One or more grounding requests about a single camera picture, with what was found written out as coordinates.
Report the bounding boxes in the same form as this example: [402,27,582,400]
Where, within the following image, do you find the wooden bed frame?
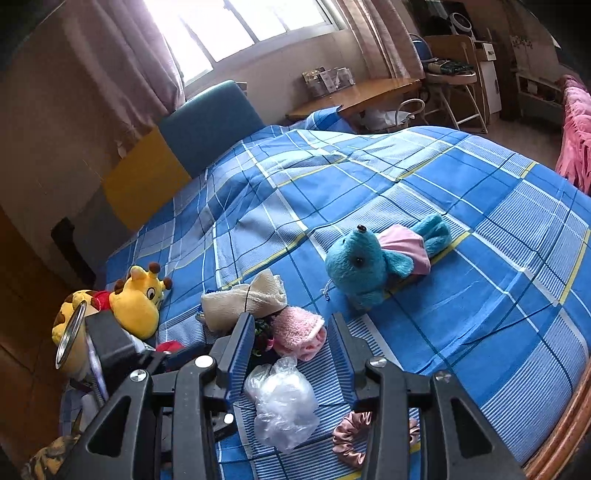
[522,383,591,480]

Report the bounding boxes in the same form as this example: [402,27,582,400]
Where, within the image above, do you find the wooden desk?
[285,78,423,123]

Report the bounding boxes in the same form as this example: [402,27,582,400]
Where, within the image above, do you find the yellow giraffe plush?
[91,262,174,340]

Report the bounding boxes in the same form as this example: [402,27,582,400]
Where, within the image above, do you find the window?
[143,0,347,86]

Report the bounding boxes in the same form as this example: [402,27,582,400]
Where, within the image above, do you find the pink curtain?
[60,0,188,153]
[332,0,426,81]

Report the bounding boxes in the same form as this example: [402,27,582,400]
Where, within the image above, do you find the yellow headboard cushion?
[102,127,192,232]

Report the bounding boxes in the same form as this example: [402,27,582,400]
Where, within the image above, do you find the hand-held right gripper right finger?
[326,312,528,480]

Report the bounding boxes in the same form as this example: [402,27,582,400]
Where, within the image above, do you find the white fan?
[445,13,474,37]

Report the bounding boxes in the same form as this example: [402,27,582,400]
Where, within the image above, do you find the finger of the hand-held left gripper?
[161,342,214,373]

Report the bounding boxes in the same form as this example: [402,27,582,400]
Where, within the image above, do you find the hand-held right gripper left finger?
[61,313,257,480]

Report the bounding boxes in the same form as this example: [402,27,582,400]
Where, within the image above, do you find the clear plastic bag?
[244,355,319,452]

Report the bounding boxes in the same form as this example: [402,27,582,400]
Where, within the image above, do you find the white cabinet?
[475,39,504,116]

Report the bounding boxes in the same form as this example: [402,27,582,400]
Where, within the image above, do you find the pink fluffy sock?
[270,305,328,362]

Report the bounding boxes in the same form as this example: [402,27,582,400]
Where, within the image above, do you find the white bag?
[360,108,411,134]

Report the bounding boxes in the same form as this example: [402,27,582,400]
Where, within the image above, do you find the white low shelf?
[515,69,564,123]

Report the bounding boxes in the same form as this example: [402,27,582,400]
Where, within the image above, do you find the blue checked bedsheet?
[60,108,591,480]

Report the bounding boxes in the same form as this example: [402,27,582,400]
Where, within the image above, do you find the grey headboard cushion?
[51,187,139,287]

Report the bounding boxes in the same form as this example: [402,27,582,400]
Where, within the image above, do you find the blue plush mouse pink dress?
[324,213,453,311]

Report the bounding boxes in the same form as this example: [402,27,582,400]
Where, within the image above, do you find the pink satin scrunchie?
[331,411,421,470]

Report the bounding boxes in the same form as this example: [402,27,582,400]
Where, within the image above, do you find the pink blanket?
[554,76,591,195]

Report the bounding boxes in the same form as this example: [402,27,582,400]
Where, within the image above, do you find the metal folding chair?
[409,34,490,134]

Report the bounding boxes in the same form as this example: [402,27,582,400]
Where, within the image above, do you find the camouflage cloth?
[21,434,81,480]

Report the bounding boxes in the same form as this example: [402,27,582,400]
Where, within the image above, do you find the dark floral cloth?
[252,316,278,357]

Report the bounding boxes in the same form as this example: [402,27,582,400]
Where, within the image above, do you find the beige sock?
[200,269,288,332]

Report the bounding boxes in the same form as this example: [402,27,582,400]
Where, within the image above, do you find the clear desk organizer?
[302,67,356,97]

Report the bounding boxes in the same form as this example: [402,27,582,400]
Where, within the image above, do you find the blue headboard cushion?
[158,80,266,178]

